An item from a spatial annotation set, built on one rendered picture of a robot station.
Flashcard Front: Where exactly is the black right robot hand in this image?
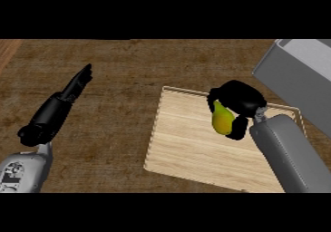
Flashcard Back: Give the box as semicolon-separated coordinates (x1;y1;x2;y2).
206;79;268;141

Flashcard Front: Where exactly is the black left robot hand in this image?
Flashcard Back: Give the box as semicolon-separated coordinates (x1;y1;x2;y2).
17;63;93;148

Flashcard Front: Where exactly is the yellow-green pear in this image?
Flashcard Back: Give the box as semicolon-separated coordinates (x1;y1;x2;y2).
210;100;237;136

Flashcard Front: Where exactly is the grey box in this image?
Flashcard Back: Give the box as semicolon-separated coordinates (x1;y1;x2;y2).
251;39;331;143

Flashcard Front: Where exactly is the pale wooden tray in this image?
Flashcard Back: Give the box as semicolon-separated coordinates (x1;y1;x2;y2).
142;85;308;194

